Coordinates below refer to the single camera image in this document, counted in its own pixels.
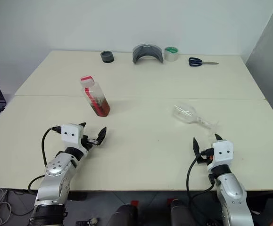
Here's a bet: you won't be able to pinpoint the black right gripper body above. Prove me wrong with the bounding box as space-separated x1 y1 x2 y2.
197 148 214 164

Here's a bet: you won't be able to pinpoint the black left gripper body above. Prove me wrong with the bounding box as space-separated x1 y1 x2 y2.
80 135 99 152

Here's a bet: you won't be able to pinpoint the clear plastic wine glass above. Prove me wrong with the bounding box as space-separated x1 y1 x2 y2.
166 101 221 137

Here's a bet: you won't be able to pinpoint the plastic bottle with red contents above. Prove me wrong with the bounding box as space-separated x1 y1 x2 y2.
79 75 111 117

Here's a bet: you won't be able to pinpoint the dark rounded shape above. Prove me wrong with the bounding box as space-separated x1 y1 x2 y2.
167 198 199 226
107 200 140 226

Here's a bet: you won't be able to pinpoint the dark grey tape roll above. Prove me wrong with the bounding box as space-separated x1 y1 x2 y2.
100 50 115 64

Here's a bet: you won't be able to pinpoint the grey curved plastic sheet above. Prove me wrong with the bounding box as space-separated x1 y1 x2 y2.
132 43 164 65

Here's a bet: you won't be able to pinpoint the silver tape roll green core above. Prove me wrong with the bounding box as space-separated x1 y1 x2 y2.
163 46 180 63

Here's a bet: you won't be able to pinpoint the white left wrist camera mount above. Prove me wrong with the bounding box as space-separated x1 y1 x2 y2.
61 123 82 144

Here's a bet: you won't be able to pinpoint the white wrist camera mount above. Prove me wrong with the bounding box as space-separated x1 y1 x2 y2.
61 123 82 144
207 139 234 170

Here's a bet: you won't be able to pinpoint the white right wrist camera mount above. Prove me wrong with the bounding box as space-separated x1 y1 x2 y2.
207 139 234 170

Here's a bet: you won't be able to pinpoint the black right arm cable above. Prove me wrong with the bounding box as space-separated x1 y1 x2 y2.
186 148 216 214

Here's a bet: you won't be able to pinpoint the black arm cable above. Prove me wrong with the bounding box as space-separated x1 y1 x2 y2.
186 148 216 214
27 126 63 195

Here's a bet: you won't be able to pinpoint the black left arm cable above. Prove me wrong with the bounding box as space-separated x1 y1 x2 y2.
27 126 63 195

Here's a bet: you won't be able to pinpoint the blue-handled scissors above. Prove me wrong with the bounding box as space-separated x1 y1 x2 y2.
188 56 220 68

